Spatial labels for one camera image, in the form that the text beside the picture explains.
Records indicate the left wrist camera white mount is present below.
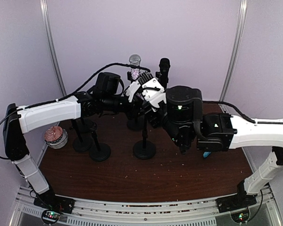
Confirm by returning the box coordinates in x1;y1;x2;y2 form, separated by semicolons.
124;80;141;103

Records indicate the rhinestone silver microphone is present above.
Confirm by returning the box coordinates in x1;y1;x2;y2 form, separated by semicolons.
129;54;141;81

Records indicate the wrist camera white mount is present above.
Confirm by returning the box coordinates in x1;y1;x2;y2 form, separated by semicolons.
124;80;141;103
138;72;166;112

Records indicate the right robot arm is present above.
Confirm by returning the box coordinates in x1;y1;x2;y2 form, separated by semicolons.
142;86;283;208

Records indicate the front aluminium rail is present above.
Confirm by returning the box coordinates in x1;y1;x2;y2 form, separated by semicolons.
10;186;283;226

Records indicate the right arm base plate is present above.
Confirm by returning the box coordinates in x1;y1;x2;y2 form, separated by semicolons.
216;194;257;213

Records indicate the left aluminium corner post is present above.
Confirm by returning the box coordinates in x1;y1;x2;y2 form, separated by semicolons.
40;0;67;96

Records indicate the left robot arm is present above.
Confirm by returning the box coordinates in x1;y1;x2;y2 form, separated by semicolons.
3;73;142;209

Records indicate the black stand of rhinestone microphone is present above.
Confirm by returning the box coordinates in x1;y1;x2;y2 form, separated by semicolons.
127;69;144;131

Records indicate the black microphone orange ring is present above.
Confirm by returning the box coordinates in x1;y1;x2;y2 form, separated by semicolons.
158;57;171;89

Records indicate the black stand of blue microphone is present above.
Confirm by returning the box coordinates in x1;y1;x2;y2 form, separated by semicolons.
71;119;92;153

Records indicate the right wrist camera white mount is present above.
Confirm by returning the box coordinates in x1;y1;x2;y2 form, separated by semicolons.
138;72;166;112

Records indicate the blue microphone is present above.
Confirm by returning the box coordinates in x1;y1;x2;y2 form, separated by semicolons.
203;152;211;158

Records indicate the black stand of purple microphone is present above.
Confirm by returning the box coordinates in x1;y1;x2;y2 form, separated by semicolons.
133;117;156;160

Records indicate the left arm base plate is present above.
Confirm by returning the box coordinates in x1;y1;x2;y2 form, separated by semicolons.
33;196;75;214

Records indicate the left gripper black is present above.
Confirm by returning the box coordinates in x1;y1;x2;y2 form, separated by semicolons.
102;93;143;119

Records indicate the aluminium corner post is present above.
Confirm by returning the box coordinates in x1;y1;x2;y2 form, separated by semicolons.
40;0;67;96
219;0;248;101

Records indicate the right aluminium corner post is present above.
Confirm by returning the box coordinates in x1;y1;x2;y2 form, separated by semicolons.
219;0;248;101

